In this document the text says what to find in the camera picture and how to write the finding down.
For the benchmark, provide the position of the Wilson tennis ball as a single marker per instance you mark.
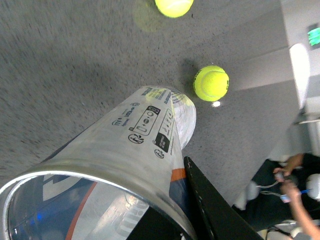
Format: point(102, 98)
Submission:
point(211, 83)

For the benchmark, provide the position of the seated person in black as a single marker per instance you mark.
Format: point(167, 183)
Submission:
point(283, 198)

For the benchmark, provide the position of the clear plastic tennis ball can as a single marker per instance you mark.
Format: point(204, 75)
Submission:
point(121, 178)

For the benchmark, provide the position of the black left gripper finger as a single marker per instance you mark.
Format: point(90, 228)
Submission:
point(213, 218)

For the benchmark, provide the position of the plain yellow tennis ball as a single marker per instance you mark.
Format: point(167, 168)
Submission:
point(174, 8)

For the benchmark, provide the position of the green exit sign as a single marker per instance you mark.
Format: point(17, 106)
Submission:
point(313, 34)

